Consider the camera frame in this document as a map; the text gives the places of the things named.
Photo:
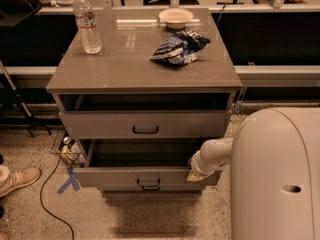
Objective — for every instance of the white paper bowl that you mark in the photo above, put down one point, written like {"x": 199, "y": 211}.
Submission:
{"x": 175, "y": 18}

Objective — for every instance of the wire basket with items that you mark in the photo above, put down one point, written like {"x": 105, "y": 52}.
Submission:
{"x": 67, "y": 149}

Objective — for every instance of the blue white chip bag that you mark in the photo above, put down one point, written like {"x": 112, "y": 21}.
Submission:
{"x": 181, "y": 48}

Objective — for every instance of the grey drawer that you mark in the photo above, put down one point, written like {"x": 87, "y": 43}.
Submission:
{"x": 171, "y": 115}
{"x": 157, "y": 190}
{"x": 133, "y": 163}

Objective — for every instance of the black tripod stand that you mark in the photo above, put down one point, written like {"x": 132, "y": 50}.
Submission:
{"x": 33, "y": 122}

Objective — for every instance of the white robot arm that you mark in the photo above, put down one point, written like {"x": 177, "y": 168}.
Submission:
{"x": 274, "y": 161}

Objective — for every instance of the grey drawer cabinet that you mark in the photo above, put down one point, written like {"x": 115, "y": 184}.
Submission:
{"x": 130, "y": 37}

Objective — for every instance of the clear plastic water bottle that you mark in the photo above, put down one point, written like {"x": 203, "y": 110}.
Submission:
{"x": 87, "y": 26}

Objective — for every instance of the tan shoe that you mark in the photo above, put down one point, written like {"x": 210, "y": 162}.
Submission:
{"x": 10, "y": 181}

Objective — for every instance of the blue tape cross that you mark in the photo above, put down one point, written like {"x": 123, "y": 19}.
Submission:
{"x": 71, "y": 181}

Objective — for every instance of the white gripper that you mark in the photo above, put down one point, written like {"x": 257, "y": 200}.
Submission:
{"x": 199, "y": 164}

